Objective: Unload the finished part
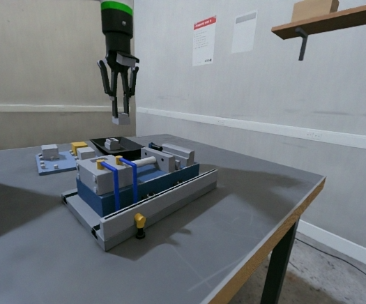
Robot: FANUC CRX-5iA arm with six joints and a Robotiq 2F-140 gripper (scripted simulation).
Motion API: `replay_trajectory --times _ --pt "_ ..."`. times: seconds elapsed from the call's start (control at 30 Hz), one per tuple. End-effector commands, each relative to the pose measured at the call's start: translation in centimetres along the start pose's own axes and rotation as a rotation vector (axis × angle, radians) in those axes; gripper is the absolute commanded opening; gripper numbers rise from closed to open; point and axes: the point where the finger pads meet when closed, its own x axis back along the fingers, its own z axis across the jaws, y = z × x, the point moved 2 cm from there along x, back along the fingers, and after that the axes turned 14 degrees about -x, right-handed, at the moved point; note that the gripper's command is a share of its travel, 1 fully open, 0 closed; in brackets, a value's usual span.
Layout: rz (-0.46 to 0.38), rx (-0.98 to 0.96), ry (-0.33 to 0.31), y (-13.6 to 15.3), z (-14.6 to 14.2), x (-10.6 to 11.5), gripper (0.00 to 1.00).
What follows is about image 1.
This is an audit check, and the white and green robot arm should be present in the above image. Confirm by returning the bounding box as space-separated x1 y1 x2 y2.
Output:
94 0 139 67

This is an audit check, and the yellow rectangular block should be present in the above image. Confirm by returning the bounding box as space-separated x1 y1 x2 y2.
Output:
71 142 88 156

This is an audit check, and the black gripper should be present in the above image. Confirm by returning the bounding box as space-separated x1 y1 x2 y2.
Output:
97 33 139 117

